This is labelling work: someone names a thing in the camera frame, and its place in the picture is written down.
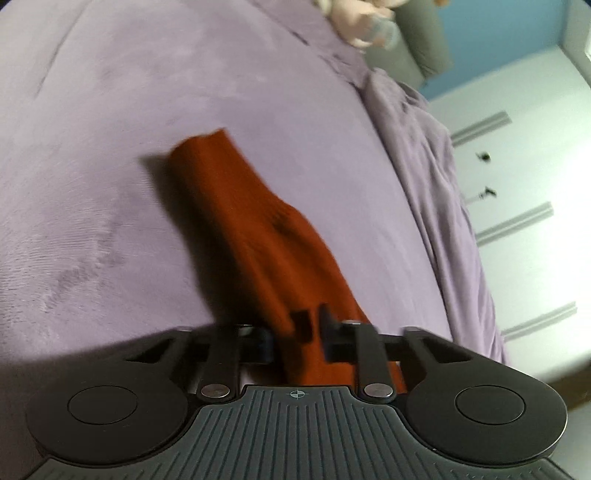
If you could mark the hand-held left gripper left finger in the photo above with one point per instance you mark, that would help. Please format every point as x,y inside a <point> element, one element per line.
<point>265,347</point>

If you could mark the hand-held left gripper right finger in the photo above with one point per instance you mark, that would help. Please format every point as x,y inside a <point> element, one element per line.
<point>333,344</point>

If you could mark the rust red knit garment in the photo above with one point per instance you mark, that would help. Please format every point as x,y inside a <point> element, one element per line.
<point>258,217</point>

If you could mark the purple crumpled blanket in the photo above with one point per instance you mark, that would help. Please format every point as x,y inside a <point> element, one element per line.
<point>429,184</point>

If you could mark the dark wardrobe knob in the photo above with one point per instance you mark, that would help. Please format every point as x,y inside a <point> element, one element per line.
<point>484,156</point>
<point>487,191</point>

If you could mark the purple bed sheet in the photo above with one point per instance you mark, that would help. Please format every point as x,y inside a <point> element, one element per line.
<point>101,152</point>

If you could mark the white wardrobe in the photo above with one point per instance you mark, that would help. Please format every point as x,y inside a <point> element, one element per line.
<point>531,138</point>

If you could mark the pink plush toy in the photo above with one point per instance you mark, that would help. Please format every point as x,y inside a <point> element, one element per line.
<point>355,18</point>

